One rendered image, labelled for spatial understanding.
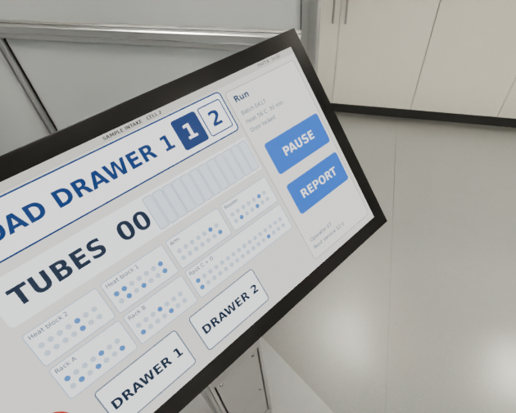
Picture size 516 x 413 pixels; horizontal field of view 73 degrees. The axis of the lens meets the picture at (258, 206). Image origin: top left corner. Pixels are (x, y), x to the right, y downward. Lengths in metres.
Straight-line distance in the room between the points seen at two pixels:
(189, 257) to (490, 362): 1.39
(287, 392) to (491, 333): 0.83
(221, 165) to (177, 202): 0.07
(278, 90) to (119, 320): 0.33
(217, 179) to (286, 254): 0.13
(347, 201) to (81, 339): 0.36
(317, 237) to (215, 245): 0.15
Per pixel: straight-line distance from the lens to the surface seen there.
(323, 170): 0.49
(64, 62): 1.36
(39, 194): 0.38
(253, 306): 0.44
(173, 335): 0.41
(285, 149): 0.46
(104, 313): 0.39
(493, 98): 2.58
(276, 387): 1.40
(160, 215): 0.39
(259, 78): 0.47
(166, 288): 0.40
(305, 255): 0.47
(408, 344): 1.56
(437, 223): 1.96
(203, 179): 0.41
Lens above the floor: 1.38
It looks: 46 degrees down
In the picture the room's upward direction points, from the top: 6 degrees counter-clockwise
